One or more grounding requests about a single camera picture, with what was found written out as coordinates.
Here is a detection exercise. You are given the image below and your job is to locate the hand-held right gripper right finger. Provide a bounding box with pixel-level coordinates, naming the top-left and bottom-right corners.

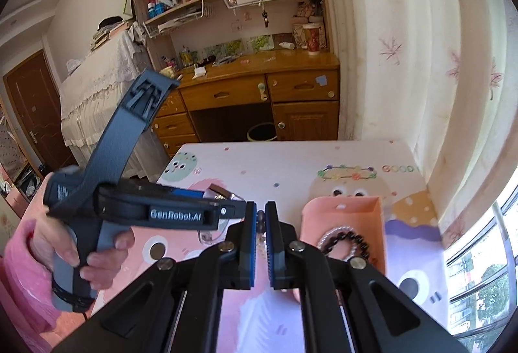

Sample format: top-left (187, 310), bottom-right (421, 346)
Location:
top-left (265, 201), bottom-right (467, 353)

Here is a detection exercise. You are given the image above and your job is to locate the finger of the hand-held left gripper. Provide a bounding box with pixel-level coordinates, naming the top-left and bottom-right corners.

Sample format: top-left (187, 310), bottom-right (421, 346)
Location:
top-left (99, 181), bottom-right (205, 201)
top-left (96, 194), bottom-right (248, 232)

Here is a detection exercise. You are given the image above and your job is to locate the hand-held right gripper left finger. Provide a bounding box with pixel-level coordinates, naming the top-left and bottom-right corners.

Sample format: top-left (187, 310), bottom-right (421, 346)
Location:
top-left (52, 201), bottom-right (258, 353)

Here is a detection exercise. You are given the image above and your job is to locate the small pearl bracelet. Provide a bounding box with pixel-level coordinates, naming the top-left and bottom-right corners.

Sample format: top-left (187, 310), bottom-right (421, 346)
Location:
top-left (317, 227), bottom-right (363, 257)

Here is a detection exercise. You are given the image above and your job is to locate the black bead bracelet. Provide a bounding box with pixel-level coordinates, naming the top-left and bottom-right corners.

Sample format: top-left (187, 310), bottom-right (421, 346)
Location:
top-left (321, 229), bottom-right (371, 260)

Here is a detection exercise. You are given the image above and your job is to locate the pink plastic tray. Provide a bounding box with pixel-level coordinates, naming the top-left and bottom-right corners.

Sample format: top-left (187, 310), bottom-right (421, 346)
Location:
top-left (293, 196), bottom-right (387, 303)

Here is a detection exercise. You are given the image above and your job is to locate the person's left forearm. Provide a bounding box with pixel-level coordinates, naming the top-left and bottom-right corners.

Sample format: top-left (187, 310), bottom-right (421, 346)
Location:
top-left (0, 211), bottom-right (58, 337)

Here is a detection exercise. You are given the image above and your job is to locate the person's left hand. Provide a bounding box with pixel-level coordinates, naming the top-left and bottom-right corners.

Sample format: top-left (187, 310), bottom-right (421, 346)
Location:
top-left (25, 211), bottom-right (137, 291)

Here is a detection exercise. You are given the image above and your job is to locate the white lace furniture cover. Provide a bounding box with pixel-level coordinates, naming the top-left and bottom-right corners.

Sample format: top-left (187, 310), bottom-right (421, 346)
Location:
top-left (60, 29), bottom-right (171, 180)

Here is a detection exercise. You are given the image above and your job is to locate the cartoon printed tablecloth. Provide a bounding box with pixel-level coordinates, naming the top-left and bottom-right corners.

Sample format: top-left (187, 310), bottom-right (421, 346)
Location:
top-left (87, 140), bottom-right (450, 353)

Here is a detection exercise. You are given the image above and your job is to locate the brown wooden door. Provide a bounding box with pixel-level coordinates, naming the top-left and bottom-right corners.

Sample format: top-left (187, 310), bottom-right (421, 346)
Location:
top-left (2, 50), bottom-right (67, 171)

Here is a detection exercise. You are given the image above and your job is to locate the black trash bin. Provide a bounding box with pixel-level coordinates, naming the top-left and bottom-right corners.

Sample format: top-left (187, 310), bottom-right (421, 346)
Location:
top-left (247, 122), bottom-right (278, 142)

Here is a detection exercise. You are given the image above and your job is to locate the wooden desk with drawers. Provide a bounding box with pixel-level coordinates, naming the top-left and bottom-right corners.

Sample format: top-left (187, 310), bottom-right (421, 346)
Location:
top-left (150, 50), bottom-right (341, 156)

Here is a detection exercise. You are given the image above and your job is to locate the red paper cup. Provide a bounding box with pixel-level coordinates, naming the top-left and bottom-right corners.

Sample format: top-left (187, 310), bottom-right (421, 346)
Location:
top-left (303, 23), bottom-right (323, 54)

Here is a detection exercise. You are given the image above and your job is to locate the metal window grille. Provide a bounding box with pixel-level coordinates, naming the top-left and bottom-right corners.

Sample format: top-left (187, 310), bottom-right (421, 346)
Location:
top-left (443, 171), bottom-right (518, 341)

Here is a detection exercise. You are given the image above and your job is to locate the floral cream curtain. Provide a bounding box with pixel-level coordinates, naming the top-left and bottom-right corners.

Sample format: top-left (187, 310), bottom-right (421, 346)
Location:
top-left (316, 0), bottom-right (518, 240)

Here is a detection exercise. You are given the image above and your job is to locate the white wire rack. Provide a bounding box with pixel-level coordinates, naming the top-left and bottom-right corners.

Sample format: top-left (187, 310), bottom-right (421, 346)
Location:
top-left (141, 0), bottom-right (205, 39)

